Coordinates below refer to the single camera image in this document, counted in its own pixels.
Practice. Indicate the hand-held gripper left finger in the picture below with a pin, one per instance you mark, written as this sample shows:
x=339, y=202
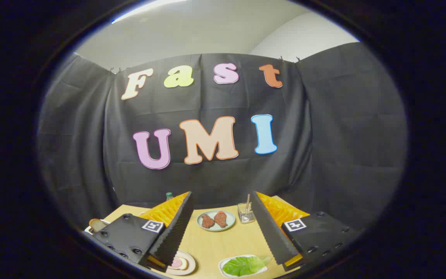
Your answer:
x=176, y=232

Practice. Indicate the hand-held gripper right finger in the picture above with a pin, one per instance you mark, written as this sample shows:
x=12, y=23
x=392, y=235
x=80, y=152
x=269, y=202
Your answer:
x=273, y=236

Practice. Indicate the green lettuce leaf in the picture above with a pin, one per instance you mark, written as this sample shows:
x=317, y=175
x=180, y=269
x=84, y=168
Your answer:
x=242, y=265

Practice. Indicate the pink ham slice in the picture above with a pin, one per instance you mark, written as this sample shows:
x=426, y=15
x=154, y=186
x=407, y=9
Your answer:
x=176, y=263

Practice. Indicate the clear square utensil holder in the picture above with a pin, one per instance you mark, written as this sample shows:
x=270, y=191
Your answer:
x=246, y=217

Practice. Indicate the clear green-capped water bottle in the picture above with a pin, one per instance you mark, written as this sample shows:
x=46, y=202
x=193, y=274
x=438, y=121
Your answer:
x=169, y=196

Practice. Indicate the round beige plate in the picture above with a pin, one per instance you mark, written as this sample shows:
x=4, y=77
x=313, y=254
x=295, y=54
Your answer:
x=190, y=267

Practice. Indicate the brown meat piece orange edge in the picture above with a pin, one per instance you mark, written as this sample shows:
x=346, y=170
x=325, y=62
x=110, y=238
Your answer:
x=220, y=219

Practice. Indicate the pale green oval plate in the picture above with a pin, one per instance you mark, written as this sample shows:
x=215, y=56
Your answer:
x=230, y=217

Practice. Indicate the white square plate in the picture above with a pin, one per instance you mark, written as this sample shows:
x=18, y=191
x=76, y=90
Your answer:
x=221, y=266

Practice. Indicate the white toaster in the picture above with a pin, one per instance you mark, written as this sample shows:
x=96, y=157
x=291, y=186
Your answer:
x=87, y=230

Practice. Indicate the black backdrop cloth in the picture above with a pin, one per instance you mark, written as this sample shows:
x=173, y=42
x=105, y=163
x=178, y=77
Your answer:
x=323, y=135

